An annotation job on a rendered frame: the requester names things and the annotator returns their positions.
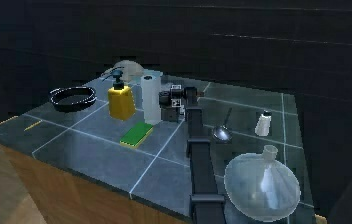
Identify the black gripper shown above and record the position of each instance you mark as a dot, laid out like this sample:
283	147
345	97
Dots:
165	99

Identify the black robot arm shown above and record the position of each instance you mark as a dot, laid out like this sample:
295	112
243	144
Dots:
202	173

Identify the white paper towel roll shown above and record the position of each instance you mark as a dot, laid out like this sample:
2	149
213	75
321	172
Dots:
151	100

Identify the yellow soap dispenser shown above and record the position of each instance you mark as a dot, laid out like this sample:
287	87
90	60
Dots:
121	103

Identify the green and yellow sponge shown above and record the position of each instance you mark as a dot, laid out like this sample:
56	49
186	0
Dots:
136	134

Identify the grey metal ladle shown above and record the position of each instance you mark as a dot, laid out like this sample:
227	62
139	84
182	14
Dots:
222	134

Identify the black round pan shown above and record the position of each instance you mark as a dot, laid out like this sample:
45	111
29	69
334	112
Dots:
71	106

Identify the white salt shaker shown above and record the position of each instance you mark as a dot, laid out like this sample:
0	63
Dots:
263	126

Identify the clear glass flask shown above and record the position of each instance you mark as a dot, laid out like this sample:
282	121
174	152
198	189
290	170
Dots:
250	186

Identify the wooden counter with tiled top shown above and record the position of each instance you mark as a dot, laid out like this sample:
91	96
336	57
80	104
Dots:
84	195

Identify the yellow pencil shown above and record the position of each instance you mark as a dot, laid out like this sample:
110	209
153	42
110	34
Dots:
32	125

